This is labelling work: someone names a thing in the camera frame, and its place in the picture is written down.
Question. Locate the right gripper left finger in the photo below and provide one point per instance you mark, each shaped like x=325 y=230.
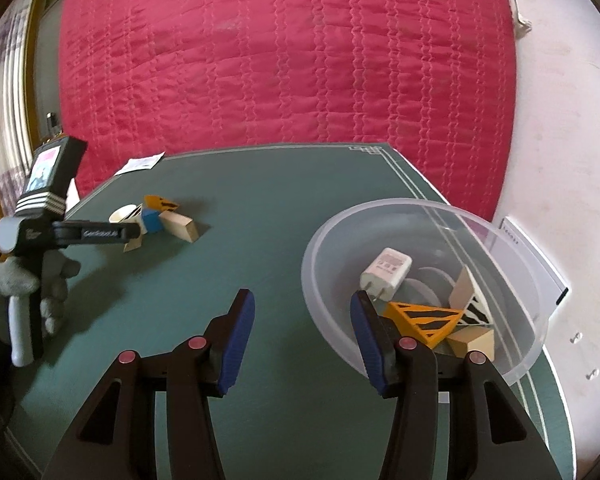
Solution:
x=113 y=434

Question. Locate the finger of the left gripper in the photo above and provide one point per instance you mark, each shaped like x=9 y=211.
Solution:
x=68 y=233

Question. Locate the blue block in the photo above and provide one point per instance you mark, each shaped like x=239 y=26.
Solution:
x=150 y=221

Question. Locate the long wooden block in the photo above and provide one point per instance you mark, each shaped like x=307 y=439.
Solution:
x=179 y=226

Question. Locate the plain wooden block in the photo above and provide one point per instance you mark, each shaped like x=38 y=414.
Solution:
x=472 y=338

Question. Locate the orange striped wedge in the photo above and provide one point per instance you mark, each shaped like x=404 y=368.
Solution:
x=427 y=324
x=159 y=203

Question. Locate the zebra striped wedge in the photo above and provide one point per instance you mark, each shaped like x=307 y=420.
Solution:
x=468 y=297

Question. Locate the white charger plug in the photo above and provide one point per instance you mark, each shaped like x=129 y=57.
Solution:
x=384 y=276

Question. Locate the clear plastic bowl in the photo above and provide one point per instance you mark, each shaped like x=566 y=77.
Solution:
x=442 y=241

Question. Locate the left grey gloved hand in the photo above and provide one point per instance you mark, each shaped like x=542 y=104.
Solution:
x=16 y=280

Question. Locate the white cabinet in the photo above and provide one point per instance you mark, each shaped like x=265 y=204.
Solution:
x=73 y=196

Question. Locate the white striped wedge on table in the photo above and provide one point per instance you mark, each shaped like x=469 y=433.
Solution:
x=135 y=242

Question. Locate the orange striped wedge on table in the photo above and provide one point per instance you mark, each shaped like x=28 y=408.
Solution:
x=159 y=203

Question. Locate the green table mat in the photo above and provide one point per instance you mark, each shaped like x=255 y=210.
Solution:
x=297 y=410

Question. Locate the white paper slip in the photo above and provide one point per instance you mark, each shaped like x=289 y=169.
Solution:
x=140 y=164

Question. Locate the white flat box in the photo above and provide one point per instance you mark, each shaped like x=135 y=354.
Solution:
x=553 y=285

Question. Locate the red quilted bedspread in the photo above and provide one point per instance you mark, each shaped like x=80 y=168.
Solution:
x=435 y=79

